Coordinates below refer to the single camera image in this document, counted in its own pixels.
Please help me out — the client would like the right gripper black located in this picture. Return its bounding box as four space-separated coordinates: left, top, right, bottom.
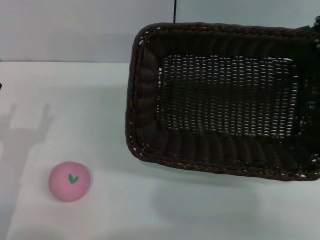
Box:
307 15 320 52

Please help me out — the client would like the black woven wicker basket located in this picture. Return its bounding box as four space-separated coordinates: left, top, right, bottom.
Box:
126 21 320 182

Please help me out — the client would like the pink peach toy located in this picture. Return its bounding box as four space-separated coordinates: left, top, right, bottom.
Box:
48 161 91 202

